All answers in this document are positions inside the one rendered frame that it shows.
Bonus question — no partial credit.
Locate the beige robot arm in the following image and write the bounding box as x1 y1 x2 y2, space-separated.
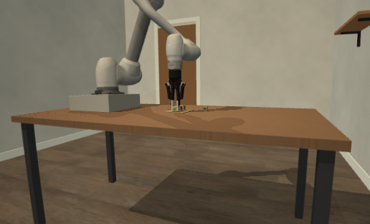
91 0 201 95

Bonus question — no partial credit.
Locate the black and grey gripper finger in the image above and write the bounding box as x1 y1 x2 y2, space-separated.
175 82 186 111
165 82 175 111

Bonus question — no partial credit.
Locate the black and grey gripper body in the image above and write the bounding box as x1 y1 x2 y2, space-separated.
169 70 182 88

